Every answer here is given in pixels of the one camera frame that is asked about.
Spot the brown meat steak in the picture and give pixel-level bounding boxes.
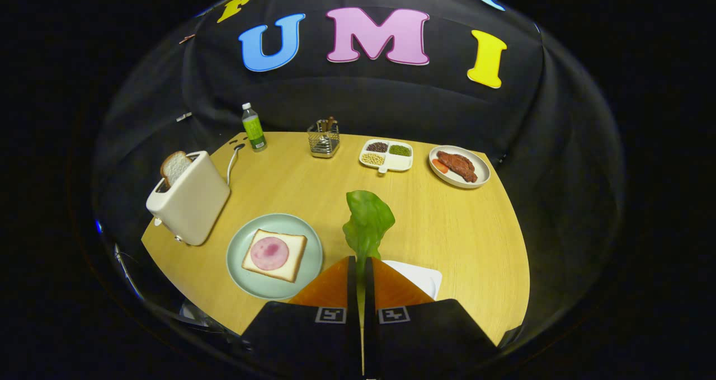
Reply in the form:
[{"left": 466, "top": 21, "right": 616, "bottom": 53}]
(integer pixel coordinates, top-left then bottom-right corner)
[{"left": 436, "top": 151, "right": 478, "bottom": 183}]

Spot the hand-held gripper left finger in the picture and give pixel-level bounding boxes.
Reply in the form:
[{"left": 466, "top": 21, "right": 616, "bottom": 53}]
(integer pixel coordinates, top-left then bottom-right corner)
[{"left": 241, "top": 256, "right": 361, "bottom": 378}]

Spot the white divided dish of beans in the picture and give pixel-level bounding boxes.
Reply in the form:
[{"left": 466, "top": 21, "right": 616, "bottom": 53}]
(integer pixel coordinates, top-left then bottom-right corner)
[{"left": 359, "top": 139, "right": 414, "bottom": 175}]

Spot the green label plastic bottle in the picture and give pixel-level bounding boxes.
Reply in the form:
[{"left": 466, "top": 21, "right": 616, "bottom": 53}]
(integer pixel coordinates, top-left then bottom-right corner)
[{"left": 242, "top": 102, "right": 268, "bottom": 153}]

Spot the plain toast bread slice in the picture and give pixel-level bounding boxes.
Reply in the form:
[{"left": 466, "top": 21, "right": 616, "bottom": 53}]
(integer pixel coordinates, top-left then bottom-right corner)
[{"left": 160, "top": 151, "right": 194, "bottom": 188}]

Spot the wire mesh utensil basket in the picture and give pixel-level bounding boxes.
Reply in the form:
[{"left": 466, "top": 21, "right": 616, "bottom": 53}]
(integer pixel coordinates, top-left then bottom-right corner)
[{"left": 307, "top": 117, "right": 341, "bottom": 159}]

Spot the white round plate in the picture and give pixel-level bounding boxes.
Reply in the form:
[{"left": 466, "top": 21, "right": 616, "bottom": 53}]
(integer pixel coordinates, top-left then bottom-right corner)
[{"left": 428, "top": 145, "right": 491, "bottom": 189}]

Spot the pale green round plate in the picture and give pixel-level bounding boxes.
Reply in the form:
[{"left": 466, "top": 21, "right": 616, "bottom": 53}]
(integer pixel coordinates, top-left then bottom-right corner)
[{"left": 226, "top": 213, "right": 324, "bottom": 301}]

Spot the pink ham slice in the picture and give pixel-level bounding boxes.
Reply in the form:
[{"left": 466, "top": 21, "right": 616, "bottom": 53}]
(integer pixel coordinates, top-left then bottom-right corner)
[{"left": 249, "top": 236, "right": 290, "bottom": 271}]

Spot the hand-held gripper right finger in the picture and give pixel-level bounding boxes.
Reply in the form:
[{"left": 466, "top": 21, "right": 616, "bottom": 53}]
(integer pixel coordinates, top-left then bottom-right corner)
[{"left": 364, "top": 257, "right": 498, "bottom": 378}]

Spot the green lettuce leaf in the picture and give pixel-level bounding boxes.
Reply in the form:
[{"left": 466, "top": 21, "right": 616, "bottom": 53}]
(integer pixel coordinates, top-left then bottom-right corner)
[{"left": 342, "top": 190, "right": 396, "bottom": 327}]

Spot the white square plate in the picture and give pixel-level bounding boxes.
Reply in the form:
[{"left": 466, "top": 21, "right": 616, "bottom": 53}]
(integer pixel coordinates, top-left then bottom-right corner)
[{"left": 381, "top": 260, "right": 443, "bottom": 301}]

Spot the bread slice under ham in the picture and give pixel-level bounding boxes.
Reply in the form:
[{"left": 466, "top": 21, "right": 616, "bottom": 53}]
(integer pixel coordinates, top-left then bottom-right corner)
[{"left": 242, "top": 229, "right": 308, "bottom": 283}]

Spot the white toaster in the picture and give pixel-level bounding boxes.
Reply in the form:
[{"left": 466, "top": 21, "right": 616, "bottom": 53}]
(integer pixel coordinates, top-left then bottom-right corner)
[{"left": 146, "top": 151, "right": 232, "bottom": 247}]

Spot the white toaster cable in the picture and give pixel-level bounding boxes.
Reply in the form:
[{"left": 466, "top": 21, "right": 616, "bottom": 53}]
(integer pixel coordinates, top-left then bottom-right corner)
[{"left": 226, "top": 143, "right": 246, "bottom": 186}]

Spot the black backdrop cloth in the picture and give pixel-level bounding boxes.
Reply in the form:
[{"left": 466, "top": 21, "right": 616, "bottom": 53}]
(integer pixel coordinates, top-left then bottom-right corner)
[{"left": 92, "top": 0, "right": 624, "bottom": 336}]

